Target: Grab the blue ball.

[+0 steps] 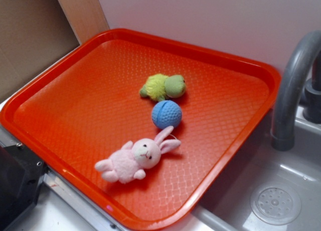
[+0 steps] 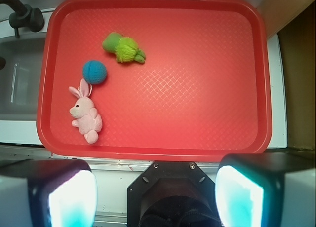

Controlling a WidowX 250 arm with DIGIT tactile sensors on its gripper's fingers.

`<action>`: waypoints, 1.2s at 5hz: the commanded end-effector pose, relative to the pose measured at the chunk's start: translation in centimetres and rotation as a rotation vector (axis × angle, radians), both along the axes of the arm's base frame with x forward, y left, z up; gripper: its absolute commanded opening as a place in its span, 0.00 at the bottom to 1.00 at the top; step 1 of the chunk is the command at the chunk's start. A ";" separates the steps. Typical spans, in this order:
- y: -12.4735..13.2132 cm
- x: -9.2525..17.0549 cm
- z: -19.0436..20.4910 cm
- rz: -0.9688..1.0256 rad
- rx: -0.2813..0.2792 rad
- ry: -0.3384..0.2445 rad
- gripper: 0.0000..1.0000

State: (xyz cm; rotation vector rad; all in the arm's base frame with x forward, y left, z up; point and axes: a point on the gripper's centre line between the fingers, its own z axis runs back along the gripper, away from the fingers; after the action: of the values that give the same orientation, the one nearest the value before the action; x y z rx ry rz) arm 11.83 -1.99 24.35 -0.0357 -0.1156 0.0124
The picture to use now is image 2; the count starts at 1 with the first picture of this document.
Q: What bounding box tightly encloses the grey sink basin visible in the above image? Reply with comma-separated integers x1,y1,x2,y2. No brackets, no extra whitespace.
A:
0,33,46,121

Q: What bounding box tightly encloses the green plush toy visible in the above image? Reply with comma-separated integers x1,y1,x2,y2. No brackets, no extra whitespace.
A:
102,32,146,64

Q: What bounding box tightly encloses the blue textured ball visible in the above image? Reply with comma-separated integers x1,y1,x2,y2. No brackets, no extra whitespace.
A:
82,60,107,84

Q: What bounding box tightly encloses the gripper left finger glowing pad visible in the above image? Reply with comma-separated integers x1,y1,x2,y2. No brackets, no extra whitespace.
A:
0,159,97,227

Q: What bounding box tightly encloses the pink plush bunny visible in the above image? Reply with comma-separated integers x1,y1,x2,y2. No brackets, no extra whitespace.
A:
69,78,103,144

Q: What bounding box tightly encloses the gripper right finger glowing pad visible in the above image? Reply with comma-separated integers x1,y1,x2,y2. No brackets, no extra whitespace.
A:
215,152,316,227

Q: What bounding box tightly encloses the black faucet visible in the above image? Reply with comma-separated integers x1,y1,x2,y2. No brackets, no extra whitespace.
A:
0,0,45,38

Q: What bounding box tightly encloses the red plastic tray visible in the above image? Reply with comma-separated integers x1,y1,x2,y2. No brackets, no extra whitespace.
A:
37,0,272,162

